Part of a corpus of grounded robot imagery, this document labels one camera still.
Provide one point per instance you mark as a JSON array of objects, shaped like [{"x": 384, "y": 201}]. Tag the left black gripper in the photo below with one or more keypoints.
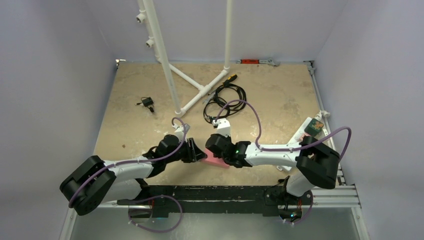
[{"x": 193, "y": 154}]

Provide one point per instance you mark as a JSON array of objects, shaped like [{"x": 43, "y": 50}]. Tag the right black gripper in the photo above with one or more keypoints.
[{"x": 215, "y": 145}]

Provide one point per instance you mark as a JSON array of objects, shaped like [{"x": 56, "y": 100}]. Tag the pink power socket block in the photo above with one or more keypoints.
[{"x": 214, "y": 161}]

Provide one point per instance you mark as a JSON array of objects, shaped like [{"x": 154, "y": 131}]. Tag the black plug adapter with cable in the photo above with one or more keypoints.
[{"x": 147, "y": 102}]

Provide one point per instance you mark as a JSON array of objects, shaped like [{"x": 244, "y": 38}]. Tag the white power strip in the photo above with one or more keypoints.
[{"x": 300, "y": 133}]

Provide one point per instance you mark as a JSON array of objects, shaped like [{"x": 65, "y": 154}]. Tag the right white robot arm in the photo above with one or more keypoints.
[{"x": 317, "y": 163}]

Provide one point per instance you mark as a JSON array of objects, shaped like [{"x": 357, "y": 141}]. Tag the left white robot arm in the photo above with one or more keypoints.
[{"x": 97, "y": 181}]

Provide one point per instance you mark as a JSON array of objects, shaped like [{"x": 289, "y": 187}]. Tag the green plug adapter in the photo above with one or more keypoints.
[{"x": 314, "y": 127}]

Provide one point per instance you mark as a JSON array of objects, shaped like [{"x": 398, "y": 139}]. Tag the small silver wrench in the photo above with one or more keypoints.
[{"x": 209, "y": 97}]

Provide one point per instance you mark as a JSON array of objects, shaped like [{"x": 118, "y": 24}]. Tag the red adjustable wrench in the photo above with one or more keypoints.
[{"x": 269, "y": 61}]

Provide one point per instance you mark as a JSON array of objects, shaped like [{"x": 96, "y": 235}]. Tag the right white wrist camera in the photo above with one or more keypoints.
[{"x": 222, "y": 126}]

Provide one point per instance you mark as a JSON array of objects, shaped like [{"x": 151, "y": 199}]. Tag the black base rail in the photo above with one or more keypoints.
[{"x": 269, "y": 201}]

